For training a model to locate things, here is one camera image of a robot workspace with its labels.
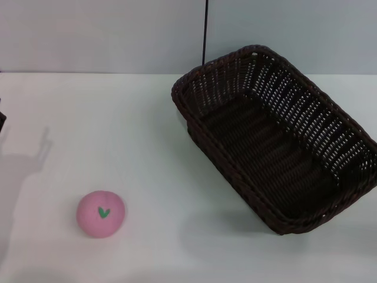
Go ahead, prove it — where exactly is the pink peach toy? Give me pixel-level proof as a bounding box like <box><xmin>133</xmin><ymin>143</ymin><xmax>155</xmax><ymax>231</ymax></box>
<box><xmin>76</xmin><ymin>190</ymin><xmax>127</xmax><ymax>239</ymax></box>

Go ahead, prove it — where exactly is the dark brown woven basket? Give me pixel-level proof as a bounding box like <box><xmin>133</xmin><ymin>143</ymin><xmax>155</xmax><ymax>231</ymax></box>
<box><xmin>171</xmin><ymin>44</ymin><xmax>377</xmax><ymax>236</ymax></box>

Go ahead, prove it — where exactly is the black vertical wall strip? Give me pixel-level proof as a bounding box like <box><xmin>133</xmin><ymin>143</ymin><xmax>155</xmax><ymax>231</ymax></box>
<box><xmin>201</xmin><ymin>0</ymin><xmax>210</xmax><ymax>66</ymax></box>

